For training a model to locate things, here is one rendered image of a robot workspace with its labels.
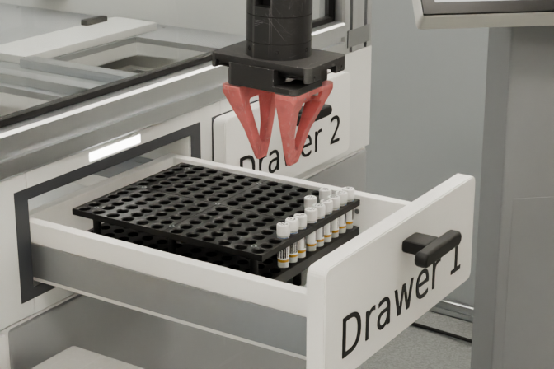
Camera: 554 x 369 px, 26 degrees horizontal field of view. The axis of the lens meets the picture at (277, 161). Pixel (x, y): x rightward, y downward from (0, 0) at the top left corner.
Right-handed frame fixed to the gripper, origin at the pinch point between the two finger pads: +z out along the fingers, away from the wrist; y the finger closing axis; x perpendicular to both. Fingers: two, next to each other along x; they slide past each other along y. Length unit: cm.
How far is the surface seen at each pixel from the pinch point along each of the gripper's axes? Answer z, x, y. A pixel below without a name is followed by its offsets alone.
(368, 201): 9.1, -15.1, -1.5
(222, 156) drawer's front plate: 10.3, -20.7, 20.7
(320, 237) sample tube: 9.9, -5.7, -1.5
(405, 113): 51, -172, 73
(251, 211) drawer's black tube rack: 8.1, -3.7, 5.2
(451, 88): 42, -172, 61
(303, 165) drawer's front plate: 16.1, -37.8, 20.1
